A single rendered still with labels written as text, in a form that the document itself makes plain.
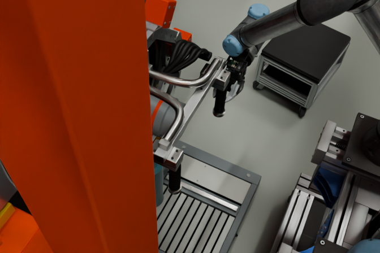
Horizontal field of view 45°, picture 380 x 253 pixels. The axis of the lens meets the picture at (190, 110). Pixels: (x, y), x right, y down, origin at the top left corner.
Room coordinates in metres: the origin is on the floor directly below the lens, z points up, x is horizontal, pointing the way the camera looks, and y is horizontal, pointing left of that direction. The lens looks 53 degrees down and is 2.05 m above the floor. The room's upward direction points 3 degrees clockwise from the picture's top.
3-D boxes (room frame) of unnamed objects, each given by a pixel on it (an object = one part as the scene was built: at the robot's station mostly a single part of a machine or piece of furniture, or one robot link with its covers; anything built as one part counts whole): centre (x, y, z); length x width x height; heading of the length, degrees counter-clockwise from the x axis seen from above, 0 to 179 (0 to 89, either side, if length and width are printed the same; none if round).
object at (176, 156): (0.69, 0.06, 0.93); 0.09 x 0.05 x 0.05; 66
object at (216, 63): (0.97, 0.03, 1.03); 0.19 x 0.18 x 0.11; 66
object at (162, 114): (0.90, 0.12, 0.85); 0.21 x 0.14 x 0.14; 66
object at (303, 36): (1.81, -0.61, 0.17); 0.43 x 0.36 x 0.34; 146
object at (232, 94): (1.01, -0.14, 0.85); 0.09 x 0.03 x 0.06; 165
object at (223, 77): (1.00, -0.08, 0.93); 0.09 x 0.05 x 0.05; 66
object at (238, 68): (1.12, -0.16, 0.86); 0.12 x 0.08 x 0.09; 156
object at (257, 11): (1.25, -0.21, 0.95); 0.11 x 0.08 x 0.11; 147
